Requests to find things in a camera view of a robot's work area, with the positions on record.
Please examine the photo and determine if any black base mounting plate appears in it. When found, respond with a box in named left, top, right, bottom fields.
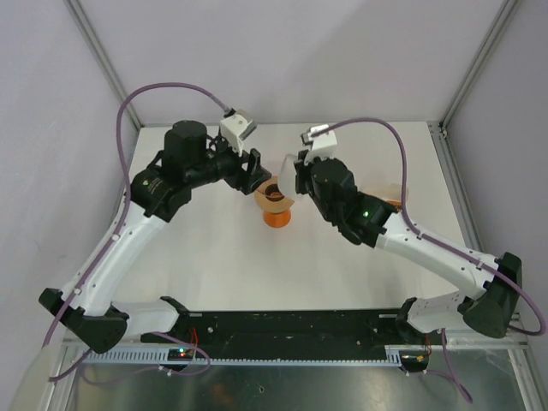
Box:
left=167, top=309, right=426, bottom=360

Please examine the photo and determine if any orange glass carafe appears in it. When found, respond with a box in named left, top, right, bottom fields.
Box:
left=263, top=209, right=292, bottom=229

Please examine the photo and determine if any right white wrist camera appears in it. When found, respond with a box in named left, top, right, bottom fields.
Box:
left=301, top=124, right=337, bottom=162

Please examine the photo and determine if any white paper coffee filter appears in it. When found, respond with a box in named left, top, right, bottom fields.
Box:
left=277, top=154, right=298, bottom=200

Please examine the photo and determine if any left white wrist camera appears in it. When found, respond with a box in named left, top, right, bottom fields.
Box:
left=219, top=110, right=257, bottom=157

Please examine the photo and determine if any orange coffee filter packet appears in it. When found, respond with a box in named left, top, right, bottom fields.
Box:
left=360, top=182, right=404, bottom=211

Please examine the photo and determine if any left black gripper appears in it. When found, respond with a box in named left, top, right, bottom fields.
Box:
left=185, top=132, right=271, bottom=194

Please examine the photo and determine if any aluminium frame post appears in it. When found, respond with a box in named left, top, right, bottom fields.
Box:
left=63, top=0, right=128, bottom=104
left=438, top=0, right=522, bottom=131

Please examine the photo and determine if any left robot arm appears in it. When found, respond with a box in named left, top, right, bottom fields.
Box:
left=39, top=113, right=271, bottom=354

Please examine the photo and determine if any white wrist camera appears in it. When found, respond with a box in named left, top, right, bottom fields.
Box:
left=219, top=110, right=257, bottom=157
left=301, top=124, right=337, bottom=162

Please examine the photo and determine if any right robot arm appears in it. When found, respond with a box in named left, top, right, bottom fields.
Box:
left=295, top=151, right=522, bottom=343

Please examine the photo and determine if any right aluminium frame post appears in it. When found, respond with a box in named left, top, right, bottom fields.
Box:
left=438, top=0, right=522, bottom=131

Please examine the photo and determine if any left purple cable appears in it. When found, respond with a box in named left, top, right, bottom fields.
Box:
left=41, top=81, right=232, bottom=386

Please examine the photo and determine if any left aluminium frame post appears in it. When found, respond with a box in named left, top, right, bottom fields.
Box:
left=63, top=0, right=128, bottom=104

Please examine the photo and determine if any right aluminium table rail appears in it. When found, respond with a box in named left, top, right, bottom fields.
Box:
left=427, top=122, right=483, bottom=253

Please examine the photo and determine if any wooden dripper collar ring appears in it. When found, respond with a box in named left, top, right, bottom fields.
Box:
left=253, top=179, right=296, bottom=213

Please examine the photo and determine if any grey slotted cable duct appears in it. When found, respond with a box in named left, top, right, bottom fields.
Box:
left=84, top=346, right=402, bottom=367

